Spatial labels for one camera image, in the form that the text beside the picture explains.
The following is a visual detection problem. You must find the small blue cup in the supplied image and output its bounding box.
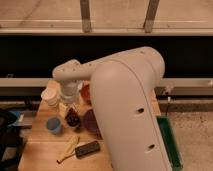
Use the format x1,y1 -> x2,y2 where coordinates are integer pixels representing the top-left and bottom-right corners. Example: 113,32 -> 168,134
46,117 -> 62,135

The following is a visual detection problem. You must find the orange-red bowl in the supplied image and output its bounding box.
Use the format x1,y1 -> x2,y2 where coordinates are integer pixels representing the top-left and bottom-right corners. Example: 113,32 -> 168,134
80,84 -> 91,104

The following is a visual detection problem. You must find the purple bowl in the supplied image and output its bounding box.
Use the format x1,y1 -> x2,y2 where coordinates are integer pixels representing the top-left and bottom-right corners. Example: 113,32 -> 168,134
83,109 -> 100,134

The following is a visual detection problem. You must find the black rectangular eraser block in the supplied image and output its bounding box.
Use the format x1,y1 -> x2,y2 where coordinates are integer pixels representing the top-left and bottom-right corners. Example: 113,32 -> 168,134
75,141 -> 100,158

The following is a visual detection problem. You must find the dark red grape bunch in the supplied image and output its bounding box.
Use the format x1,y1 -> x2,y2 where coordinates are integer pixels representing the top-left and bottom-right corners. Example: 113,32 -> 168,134
65,108 -> 80,127

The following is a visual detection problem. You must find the black chair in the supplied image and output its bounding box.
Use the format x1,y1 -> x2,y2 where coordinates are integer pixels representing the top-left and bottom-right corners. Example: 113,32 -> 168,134
0,108 -> 23,171

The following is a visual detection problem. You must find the green plastic tray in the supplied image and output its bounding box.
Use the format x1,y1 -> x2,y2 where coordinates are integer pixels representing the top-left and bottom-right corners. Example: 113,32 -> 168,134
157,116 -> 183,171

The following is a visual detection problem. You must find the yellow banana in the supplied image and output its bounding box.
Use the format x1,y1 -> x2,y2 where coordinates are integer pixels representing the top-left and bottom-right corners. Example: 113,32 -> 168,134
56,135 -> 79,164

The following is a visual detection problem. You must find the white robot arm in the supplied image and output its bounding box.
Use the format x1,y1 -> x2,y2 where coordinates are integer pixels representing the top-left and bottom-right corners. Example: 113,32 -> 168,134
52,47 -> 172,171

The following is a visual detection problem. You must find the white paper cup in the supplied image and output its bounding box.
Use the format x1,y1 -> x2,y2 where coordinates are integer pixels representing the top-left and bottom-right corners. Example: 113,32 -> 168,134
41,88 -> 59,107

